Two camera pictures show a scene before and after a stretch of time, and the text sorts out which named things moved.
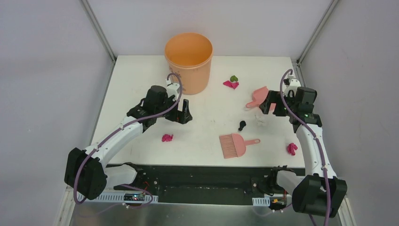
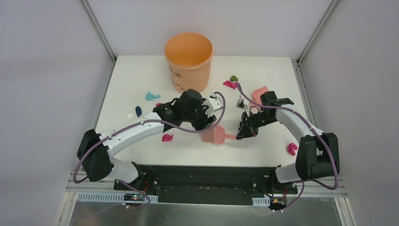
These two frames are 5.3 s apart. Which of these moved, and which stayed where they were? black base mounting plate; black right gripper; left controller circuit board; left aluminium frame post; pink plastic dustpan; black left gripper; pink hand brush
Moved: black left gripper; pink hand brush; black right gripper
Stayed: black base mounting plate; left controller circuit board; pink plastic dustpan; left aluminium frame post
